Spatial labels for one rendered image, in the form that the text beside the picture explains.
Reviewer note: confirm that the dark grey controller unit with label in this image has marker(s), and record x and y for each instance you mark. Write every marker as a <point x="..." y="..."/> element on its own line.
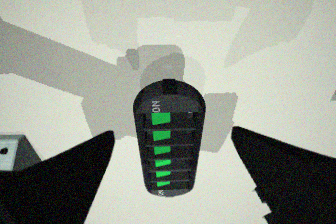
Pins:
<point x="169" y="118"/>

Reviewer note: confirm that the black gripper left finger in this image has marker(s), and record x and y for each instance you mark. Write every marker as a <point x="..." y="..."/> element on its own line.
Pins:
<point x="58" y="190"/>

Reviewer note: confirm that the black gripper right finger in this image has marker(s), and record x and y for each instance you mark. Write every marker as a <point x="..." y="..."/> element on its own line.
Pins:
<point x="298" y="185"/>

